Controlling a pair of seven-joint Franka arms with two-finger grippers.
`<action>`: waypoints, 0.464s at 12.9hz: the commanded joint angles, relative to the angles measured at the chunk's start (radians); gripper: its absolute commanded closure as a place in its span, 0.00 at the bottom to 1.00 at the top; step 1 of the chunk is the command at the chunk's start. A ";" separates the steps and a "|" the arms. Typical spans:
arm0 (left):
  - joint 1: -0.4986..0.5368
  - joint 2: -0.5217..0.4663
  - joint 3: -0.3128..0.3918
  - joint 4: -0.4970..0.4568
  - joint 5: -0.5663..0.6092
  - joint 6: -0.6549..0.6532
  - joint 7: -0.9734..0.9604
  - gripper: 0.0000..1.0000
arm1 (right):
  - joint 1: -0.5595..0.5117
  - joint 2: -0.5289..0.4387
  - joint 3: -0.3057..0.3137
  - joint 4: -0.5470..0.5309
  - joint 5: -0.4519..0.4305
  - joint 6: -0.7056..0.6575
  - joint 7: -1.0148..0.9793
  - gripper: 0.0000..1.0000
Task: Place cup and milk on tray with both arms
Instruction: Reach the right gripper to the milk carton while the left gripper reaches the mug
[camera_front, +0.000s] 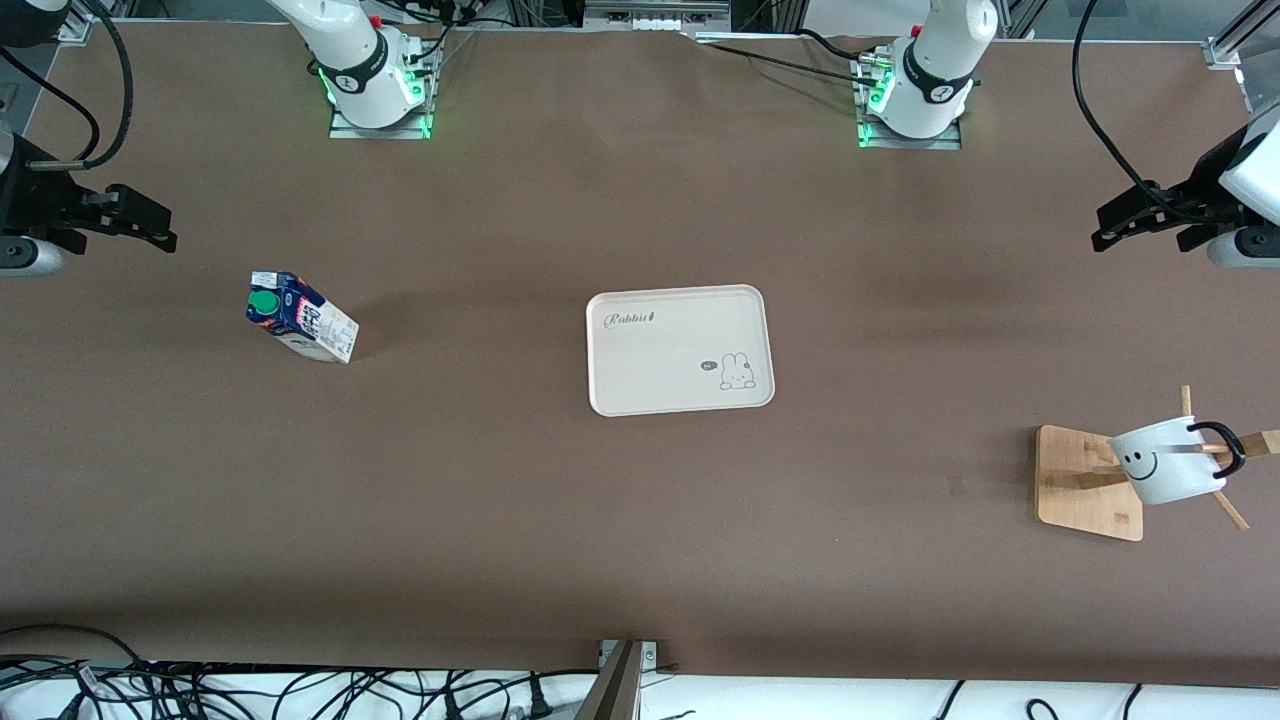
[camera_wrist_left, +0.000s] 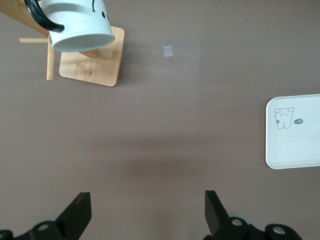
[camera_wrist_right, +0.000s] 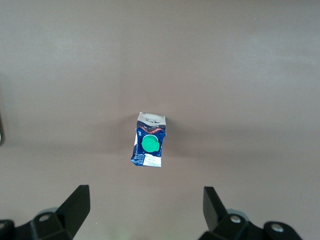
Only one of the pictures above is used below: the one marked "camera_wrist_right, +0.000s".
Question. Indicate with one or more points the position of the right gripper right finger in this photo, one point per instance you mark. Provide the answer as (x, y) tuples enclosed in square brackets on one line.
[(217, 225)]

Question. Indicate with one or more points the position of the blue white milk carton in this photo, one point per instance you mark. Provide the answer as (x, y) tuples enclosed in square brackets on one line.
[(150, 146)]

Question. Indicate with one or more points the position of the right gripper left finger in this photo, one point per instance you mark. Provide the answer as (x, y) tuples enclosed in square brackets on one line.
[(67, 217)]

